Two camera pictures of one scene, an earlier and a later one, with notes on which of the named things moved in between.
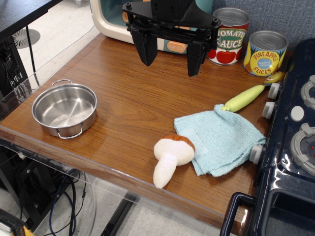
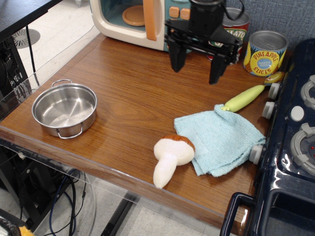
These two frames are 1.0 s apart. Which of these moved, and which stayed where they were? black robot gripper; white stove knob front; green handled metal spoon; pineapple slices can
Moved: black robot gripper
Stayed: green handled metal spoon; pineapple slices can; white stove knob front
